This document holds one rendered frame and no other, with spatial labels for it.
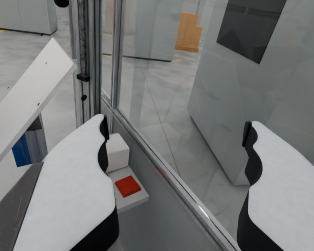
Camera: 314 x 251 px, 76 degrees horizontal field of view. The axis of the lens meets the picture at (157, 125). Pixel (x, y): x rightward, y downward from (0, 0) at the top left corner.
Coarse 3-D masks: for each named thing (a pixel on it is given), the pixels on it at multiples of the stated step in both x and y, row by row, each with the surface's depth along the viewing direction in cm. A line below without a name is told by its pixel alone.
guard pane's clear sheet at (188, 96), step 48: (144, 0) 67; (192, 0) 50; (240, 0) 39; (288, 0) 33; (144, 48) 72; (192, 48) 52; (240, 48) 41; (288, 48) 34; (144, 96) 78; (192, 96) 55; (240, 96) 43; (288, 96) 35; (192, 144) 59; (240, 144) 45; (192, 192) 63; (240, 192) 48
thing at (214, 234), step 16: (112, 32) 88; (112, 48) 91; (112, 64) 95; (112, 80) 99; (112, 96) 102; (112, 112) 106; (112, 128) 111; (128, 128) 92; (144, 144) 83; (160, 176) 75; (176, 192) 68; (192, 208) 62; (208, 224) 57; (224, 240) 54
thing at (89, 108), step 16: (96, 0) 73; (96, 16) 76; (96, 32) 79; (96, 48) 82; (80, 64) 86; (96, 64) 85; (80, 80) 90; (96, 80) 89; (80, 96) 94; (96, 96) 93; (80, 112) 99; (96, 112) 98
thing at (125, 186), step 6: (120, 180) 81; (126, 180) 81; (132, 180) 82; (120, 186) 78; (126, 186) 79; (132, 186) 79; (138, 186) 80; (120, 192) 78; (126, 192) 76; (132, 192) 78
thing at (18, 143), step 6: (42, 126) 67; (24, 138) 66; (18, 144) 66; (24, 144) 67; (12, 150) 66; (18, 150) 67; (24, 150) 68; (18, 156) 68; (24, 156) 69; (18, 162) 69; (24, 162) 70; (30, 162) 71
